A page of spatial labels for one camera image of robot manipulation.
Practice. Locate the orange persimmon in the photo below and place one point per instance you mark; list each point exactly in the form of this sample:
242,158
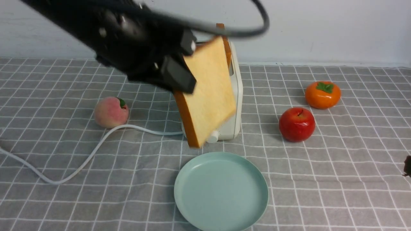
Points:
322,94

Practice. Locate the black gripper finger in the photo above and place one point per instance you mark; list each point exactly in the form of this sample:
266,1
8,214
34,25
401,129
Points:
187,43

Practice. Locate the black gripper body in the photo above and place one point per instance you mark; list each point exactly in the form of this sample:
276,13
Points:
137,46

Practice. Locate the toasted bread slice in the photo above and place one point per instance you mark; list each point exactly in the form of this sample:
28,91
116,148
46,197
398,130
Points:
228,51
212,103

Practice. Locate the red apple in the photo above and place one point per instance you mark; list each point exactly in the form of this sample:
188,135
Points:
296,124

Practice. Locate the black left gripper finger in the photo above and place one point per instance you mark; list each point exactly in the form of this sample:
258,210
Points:
176,76

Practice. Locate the light green round plate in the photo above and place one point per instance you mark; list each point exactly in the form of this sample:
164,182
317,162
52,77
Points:
221,191

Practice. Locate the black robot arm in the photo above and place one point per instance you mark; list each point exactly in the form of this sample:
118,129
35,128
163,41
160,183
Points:
79,19

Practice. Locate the pink peach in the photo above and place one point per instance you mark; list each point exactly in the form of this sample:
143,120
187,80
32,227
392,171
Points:
111,112

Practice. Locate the grey checked tablecloth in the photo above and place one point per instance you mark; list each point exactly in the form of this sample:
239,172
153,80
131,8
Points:
346,177

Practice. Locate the white two-slot toaster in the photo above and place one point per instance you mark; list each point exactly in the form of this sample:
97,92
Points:
230,129

